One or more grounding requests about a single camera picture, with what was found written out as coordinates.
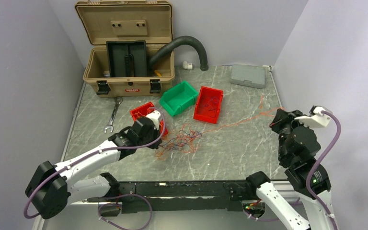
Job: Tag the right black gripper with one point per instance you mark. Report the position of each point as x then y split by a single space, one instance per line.
282 116

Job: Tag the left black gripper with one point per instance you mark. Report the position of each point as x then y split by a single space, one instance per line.
156 133

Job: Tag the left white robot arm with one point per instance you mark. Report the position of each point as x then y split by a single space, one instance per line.
55 186

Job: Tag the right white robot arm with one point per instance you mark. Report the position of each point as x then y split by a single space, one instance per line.
297 148

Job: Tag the small red plastic bin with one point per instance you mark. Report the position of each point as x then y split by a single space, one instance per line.
142 111

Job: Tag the silver combination wrench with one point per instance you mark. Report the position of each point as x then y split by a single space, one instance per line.
109 127

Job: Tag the green plastic bin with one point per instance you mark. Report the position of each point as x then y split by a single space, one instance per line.
179 98

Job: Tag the large red plastic bin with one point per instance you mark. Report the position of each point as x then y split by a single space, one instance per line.
208 105

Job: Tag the grey plastic organizer case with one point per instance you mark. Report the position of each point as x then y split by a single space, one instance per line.
249 76

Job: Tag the black toolbox tray insert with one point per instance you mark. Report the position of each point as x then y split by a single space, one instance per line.
127 59

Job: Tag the white pipe fitting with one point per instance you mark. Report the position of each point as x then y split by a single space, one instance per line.
186 65

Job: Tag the tan plastic toolbox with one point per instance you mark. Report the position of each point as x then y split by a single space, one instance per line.
125 34

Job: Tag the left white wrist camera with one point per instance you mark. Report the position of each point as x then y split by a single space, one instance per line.
156 117

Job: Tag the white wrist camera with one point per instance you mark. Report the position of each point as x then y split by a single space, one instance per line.
156 117
316 119

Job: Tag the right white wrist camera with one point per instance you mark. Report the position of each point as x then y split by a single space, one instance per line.
316 119

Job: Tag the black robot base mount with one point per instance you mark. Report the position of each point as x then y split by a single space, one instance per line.
136 197

